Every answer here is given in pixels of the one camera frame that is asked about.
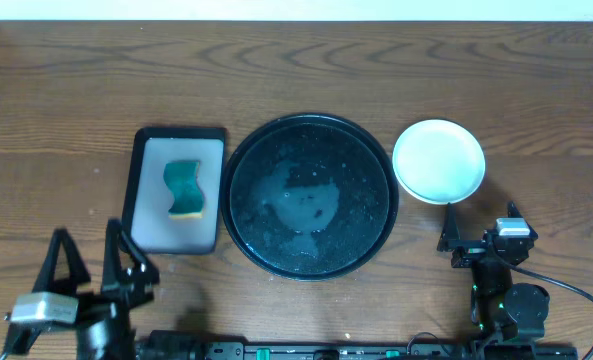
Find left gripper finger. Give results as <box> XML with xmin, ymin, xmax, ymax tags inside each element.
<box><xmin>101</xmin><ymin>218</ymin><xmax>160</xmax><ymax>292</ymax></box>
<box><xmin>32</xmin><ymin>228</ymin><xmax>91</xmax><ymax>295</ymax></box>

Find mint green plate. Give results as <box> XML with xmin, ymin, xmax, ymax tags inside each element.
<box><xmin>392</xmin><ymin>119</ymin><xmax>486</xmax><ymax>205</ymax></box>

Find green yellow sponge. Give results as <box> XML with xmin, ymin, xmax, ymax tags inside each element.
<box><xmin>163</xmin><ymin>160</ymin><xmax>205</xmax><ymax>219</ymax></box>

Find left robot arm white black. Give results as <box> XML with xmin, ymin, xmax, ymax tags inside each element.
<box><xmin>0</xmin><ymin>219</ymin><xmax>160</xmax><ymax>360</ymax></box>

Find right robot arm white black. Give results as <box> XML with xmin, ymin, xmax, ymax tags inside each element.
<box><xmin>437</xmin><ymin>202</ymin><xmax>550</xmax><ymax>359</ymax></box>

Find rectangular black grey tray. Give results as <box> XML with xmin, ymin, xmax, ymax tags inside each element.
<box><xmin>122</xmin><ymin>127</ymin><xmax>226</xmax><ymax>255</ymax></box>

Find round black tray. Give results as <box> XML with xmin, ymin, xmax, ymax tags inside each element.
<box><xmin>221</xmin><ymin>113</ymin><xmax>399</xmax><ymax>281</ymax></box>

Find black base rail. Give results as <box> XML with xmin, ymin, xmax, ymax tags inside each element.
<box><xmin>135</xmin><ymin>330</ymin><xmax>579</xmax><ymax>360</ymax></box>

